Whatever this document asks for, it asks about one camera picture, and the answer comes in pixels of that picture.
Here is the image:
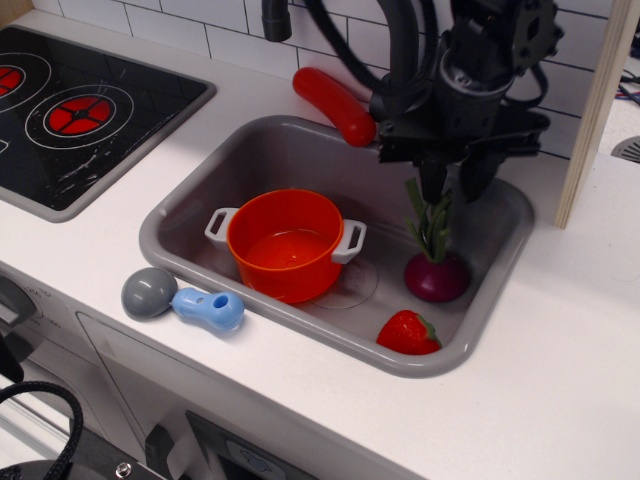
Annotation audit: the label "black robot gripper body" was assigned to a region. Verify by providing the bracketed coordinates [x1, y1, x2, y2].
[379, 49, 550, 165]

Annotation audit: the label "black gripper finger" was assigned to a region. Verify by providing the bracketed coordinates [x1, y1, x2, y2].
[419, 157, 447, 204]
[459, 145, 508, 203]

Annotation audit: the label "purple toy beet green leaves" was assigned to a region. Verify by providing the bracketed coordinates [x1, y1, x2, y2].
[404, 178, 471, 303]

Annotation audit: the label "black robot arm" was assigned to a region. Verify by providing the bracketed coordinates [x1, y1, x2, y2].
[373, 1, 563, 203]

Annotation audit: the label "grey plastic sink basin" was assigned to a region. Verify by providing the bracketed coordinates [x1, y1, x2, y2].
[139, 116, 534, 378]

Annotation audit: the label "dark grey toy faucet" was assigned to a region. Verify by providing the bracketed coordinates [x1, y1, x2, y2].
[261, 0, 441, 124]

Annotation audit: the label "red toy sausage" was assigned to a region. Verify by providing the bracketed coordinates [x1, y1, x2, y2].
[292, 67, 377, 147]

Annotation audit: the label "light wooden side panel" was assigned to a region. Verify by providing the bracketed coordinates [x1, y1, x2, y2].
[554, 0, 639, 229]

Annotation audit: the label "grey round floor vent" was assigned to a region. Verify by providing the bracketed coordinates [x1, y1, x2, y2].
[611, 136, 640, 164]

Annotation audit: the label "red toy strawberry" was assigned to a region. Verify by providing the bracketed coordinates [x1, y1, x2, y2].
[376, 310, 442, 355]

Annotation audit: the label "blue and grey toy ladle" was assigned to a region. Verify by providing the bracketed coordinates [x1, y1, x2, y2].
[120, 267, 245, 334]

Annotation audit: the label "black toy stove top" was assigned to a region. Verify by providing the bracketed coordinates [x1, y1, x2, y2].
[1, 26, 216, 223]

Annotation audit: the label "grey oven knob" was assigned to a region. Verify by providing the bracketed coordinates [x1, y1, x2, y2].
[0, 276, 37, 327]

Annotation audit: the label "black braided cable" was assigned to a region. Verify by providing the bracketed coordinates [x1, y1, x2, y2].
[304, 0, 441, 91]

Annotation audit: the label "orange toy pot white handles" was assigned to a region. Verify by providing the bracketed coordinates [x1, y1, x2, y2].
[204, 188, 367, 304]

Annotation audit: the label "black cable near camera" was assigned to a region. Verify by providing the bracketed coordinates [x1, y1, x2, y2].
[0, 380, 85, 480]

